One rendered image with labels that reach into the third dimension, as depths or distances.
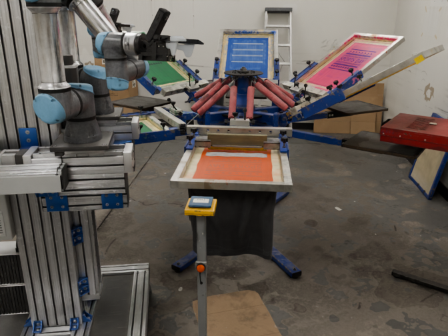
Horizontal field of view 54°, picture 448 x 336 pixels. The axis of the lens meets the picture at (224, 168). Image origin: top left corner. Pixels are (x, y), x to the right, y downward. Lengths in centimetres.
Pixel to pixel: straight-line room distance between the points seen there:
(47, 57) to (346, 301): 228
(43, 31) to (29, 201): 86
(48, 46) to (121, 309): 150
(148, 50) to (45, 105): 44
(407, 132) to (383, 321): 114
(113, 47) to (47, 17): 27
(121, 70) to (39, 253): 111
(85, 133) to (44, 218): 56
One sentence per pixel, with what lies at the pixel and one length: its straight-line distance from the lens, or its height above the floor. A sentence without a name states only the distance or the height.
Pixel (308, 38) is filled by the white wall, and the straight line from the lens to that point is 671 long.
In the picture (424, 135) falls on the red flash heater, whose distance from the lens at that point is 277.
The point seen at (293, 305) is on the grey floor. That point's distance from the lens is 296.
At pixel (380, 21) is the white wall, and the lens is 688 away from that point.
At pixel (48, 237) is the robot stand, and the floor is 74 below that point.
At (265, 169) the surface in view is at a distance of 239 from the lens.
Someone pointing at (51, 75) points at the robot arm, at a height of 154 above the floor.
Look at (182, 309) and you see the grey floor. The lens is 290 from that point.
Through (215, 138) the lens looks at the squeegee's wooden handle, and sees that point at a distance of 264.
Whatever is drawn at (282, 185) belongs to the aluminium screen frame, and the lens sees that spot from 210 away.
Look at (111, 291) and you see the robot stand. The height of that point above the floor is 21.
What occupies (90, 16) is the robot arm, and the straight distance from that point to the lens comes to 175.
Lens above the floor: 178
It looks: 20 degrees down
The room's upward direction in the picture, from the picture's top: straight up
